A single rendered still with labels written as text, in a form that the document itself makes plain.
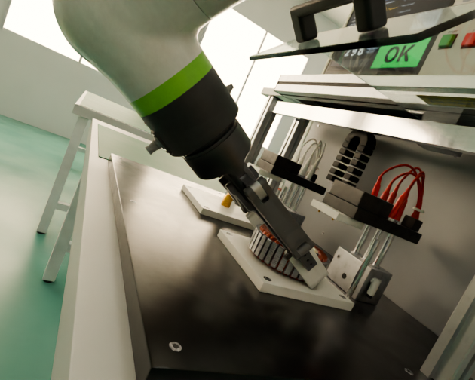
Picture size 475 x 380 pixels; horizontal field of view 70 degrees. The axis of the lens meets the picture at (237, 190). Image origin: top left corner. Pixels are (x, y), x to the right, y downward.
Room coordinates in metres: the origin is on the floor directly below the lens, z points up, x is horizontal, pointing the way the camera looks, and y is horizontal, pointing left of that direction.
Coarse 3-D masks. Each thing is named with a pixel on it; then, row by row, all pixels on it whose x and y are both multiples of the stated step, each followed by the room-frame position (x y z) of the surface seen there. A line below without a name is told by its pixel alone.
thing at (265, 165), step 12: (264, 156) 0.71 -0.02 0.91; (276, 156) 0.67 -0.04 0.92; (264, 168) 0.69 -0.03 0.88; (276, 168) 0.67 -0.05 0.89; (288, 168) 0.68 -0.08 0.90; (300, 168) 0.70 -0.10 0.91; (276, 180) 0.68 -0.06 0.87; (288, 180) 0.69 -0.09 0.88; (300, 180) 0.70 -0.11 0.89; (288, 192) 0.76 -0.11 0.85; (300, 192) 0.72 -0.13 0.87; (324, 192) 0.73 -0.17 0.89; (288, 204) 0.74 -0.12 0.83
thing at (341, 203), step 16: (336, 192) 0.49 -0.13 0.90; (352, 192) 0.47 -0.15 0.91; (320, 208) 0.47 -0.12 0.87; (336, 208) 0.48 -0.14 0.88; (352, 208) 0.46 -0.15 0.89; (368, 208) 0.46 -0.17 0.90; (384, 208) 0.47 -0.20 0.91; (352, 224) 0.46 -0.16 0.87; (368, 224) 0.46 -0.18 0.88; (384, 224) 0.48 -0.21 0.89; (400, 224) 0.50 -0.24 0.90; (416, 240) 0.51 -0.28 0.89; (384, 256) 0.50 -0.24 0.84
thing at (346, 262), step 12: (336, 252) 0.55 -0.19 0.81; (348, 252) 0.53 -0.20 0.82; (336, 264) 0.54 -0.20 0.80; (348, 264) 0.52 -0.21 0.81; (360, 264) 0.50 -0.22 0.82; (336, 276) 0.53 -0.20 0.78; (348, 276) 0.51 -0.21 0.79; (372, 276) 0.49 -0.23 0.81; (384, 276) 0.50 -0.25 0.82; (360, 288) 0.48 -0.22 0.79; (384, 288) 0.50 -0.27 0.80; (360, 300) 0.49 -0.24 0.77; (372, 300) 0.50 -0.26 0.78
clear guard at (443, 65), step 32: (320, 32) 0.40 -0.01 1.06; (352, 32) 0.31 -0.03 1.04; (384, 32) 0.25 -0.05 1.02; (416, 32) 0.21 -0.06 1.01; (448, 32) 0.29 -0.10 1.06; (352, 64) 0.45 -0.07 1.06; (384, 64) 0.41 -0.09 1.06; (416, 64) 0.37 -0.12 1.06; (448, 64) 0.34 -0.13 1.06; (416, 96) 0.46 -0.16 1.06; (448, 96) 0.42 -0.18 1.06
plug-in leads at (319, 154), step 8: (304, 144) 0.76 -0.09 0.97; (312, 144) 0.74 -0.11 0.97; (320, 144) 0.77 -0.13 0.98; (312, 152) 0.72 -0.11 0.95; (320, 152) 0.76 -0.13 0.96; (296, 160) 0.75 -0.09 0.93; (304, 168) 0.71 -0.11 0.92; (312, 168) 0.73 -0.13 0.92; (304, 176) 0.71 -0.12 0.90; (312, 176) 0.76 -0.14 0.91
